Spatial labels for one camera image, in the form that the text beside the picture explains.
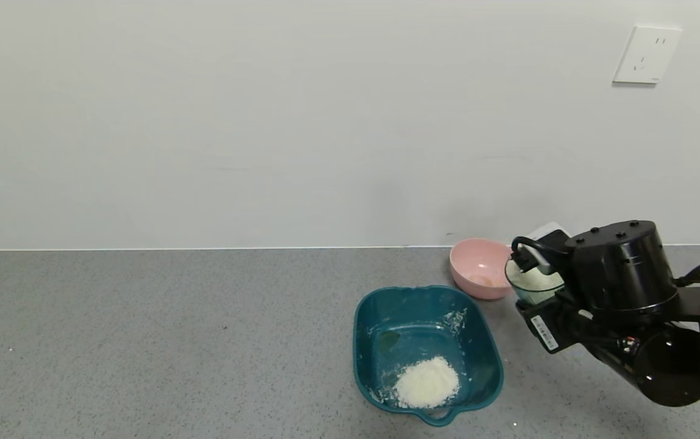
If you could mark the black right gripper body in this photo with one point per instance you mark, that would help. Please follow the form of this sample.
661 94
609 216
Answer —
543 332

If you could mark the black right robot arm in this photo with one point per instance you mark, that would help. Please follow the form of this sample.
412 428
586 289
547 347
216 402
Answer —
621 268

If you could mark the pink bowl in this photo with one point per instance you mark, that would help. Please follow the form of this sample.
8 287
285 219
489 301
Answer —
478 265

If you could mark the white powder pile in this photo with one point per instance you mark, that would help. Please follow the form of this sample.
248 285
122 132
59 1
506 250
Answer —
426 384

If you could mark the teal plastic tray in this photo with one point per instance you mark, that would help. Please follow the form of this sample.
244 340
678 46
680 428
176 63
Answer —
411 323

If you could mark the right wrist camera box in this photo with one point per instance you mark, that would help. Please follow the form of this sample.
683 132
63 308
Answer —
546 235

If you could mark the white wall socket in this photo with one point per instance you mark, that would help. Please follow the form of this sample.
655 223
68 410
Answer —
647 55

